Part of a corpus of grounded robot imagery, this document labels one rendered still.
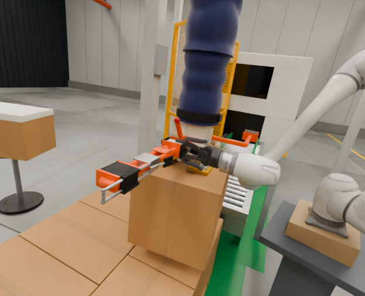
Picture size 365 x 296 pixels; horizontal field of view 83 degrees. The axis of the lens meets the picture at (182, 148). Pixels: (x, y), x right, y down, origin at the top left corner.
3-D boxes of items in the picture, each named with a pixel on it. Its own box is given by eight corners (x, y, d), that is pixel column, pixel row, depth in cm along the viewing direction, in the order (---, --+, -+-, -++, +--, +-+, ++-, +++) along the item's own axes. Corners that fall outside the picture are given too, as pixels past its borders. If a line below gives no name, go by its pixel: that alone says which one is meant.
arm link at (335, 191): (325, 202, 118) (335, 167, 111) (360, 222, 102) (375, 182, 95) (304, 206, 113) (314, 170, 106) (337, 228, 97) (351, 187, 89)
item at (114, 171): (117, 174, 62) (117, 159, 61) (137, 182, 60) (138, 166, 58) (95, 185, 55) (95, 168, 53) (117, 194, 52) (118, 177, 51)
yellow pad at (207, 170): (208, 151, 127) (209, 144, 125) (223, 156, 124) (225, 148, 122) (186, 170, 97) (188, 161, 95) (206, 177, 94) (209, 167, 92)
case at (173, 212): (171, 188, 158) (177, 138, 145) (222, 204, 147) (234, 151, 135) (127, 241, 103) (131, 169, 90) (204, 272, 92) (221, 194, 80)
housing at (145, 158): (143, 163, 73) (144, 151, 72) (159, 168, 71) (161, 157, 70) (131, 170, 67) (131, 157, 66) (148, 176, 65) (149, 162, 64)
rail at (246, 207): (259, 151, 362) (262, 141, 356) (262, 152, 360) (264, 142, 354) (236, 232, 159) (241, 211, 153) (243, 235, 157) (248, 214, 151)
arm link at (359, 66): (325, 69, 79) (365, 68, 67) (358, 39, 80) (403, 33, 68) (334, 96, 85) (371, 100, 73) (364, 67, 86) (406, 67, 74)
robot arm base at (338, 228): (345, 216, 115) (348, 208, 114) (348, 239, 98) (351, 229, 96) (308, 204, 125) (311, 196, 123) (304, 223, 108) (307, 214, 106)
